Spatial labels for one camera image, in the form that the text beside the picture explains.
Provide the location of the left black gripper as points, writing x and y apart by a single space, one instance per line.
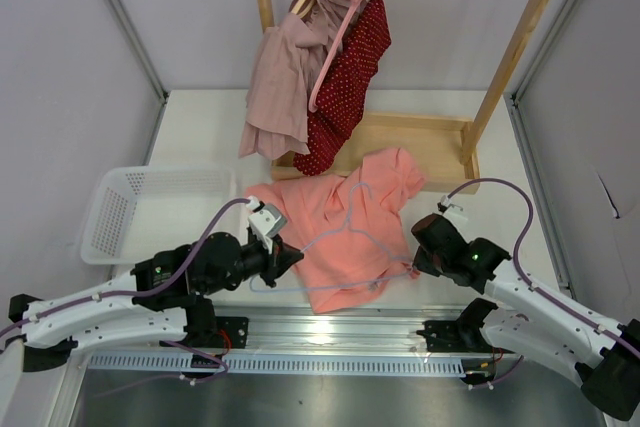
282 257

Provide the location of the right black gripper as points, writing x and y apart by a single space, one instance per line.
421 263

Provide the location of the salmon pink skirt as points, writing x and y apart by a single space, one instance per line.
313 205

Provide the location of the light blue plastic hanger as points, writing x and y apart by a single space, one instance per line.
346 226

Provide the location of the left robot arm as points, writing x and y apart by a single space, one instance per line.
164 299

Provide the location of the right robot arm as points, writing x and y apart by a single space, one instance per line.
516 313

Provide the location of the pink plastic hanger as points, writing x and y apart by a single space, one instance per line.
337 43

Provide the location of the wooden clothes rack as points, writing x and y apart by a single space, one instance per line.
444 146

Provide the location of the white plastic basket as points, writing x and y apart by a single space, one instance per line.
142 210

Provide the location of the red polka dot garment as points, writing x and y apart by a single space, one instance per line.
341 98

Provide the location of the dusty pink dress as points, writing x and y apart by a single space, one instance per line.
286 67

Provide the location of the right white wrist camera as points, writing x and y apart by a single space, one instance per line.
455 213

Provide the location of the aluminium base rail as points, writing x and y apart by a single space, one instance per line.
363 331

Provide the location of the white slotted cable duct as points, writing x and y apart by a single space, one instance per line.
289 364

